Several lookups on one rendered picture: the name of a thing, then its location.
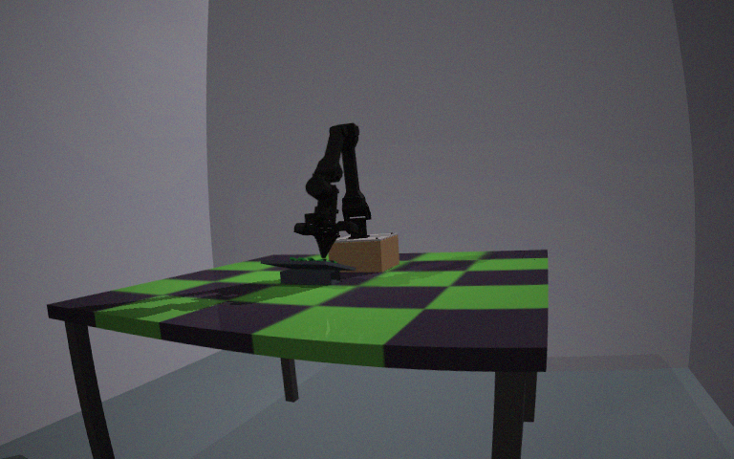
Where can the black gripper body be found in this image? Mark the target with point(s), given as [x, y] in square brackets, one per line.
[334, 227]

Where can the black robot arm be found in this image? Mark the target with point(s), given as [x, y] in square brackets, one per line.
[343, 139]

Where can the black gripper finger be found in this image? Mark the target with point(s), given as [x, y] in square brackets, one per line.
[319, 240]
[328, 240]

